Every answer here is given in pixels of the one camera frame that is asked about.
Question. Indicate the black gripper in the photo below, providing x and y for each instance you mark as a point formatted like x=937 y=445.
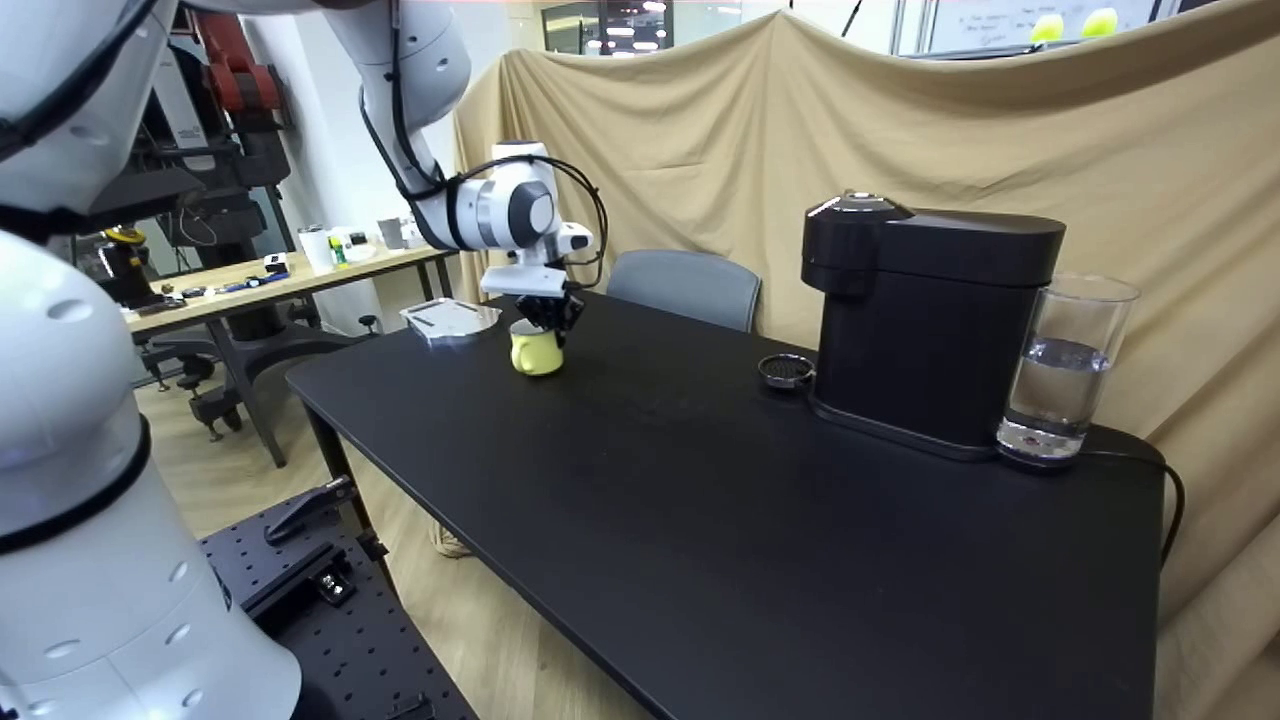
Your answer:
x=546 y=298

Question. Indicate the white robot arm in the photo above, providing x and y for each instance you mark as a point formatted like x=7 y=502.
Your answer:
x=110 y=611

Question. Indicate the white paper stack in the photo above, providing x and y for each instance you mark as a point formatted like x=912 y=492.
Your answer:
x=450 y=321

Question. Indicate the grey chair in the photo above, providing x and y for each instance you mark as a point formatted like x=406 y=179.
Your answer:
x=691 y=284

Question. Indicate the small black round dish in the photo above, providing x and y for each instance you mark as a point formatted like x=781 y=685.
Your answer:
x=786 y=370

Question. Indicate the black office chair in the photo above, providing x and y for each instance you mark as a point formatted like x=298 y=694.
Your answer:
x=223 y=360

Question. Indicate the wooden side table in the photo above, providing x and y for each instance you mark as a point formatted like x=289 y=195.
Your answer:
x=219 y=294

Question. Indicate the red and black robot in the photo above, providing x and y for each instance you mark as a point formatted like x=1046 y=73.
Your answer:
x=201 y=159

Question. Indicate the black coffee machine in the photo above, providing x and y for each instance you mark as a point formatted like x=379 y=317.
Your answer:
x=927 y=314

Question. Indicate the clear water tank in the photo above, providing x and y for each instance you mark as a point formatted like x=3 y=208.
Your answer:
x=1062 y=370

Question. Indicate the beige backdrop cloth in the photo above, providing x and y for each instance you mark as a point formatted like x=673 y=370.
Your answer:
x=1159 y=151

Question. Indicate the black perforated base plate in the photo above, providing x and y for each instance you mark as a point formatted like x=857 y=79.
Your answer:
x=308 y=574

